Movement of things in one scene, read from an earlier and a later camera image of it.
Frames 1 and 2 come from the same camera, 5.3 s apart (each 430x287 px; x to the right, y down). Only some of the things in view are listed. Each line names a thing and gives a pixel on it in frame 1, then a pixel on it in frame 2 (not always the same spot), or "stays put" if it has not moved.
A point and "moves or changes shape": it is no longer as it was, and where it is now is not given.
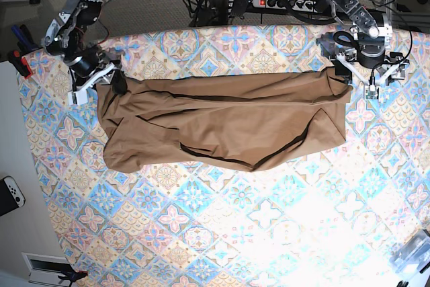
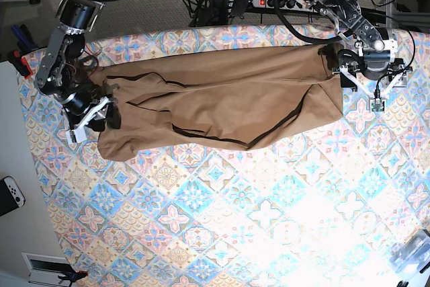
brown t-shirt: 248,119 moves or changes shape
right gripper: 92,67 → 87,108
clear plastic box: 413,255 stays put
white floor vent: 46,269 stays put
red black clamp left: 15,58 stays put
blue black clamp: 25,43 stays put
